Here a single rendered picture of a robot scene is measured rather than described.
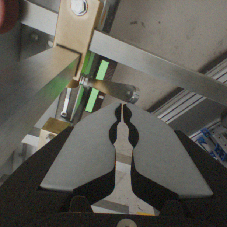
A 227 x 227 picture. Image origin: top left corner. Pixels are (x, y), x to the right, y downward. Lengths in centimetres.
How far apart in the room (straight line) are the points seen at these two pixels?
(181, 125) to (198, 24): 64
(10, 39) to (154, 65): 40
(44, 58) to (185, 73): 21
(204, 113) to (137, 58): 97
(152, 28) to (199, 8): 28
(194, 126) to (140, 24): 75
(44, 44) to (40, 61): 37
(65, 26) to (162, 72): 16
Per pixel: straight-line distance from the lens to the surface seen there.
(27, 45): 57
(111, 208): 63
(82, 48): 26
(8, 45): 53
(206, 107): 117
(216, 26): 126
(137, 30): 112
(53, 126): 37
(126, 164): 41
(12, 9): 26
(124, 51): 26
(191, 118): 118
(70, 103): 49
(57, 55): 22
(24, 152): 82
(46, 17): 28
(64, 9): 26
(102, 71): 43
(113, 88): 15
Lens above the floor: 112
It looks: 59 degrees down
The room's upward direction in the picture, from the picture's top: 176 degrees counter-clockwise
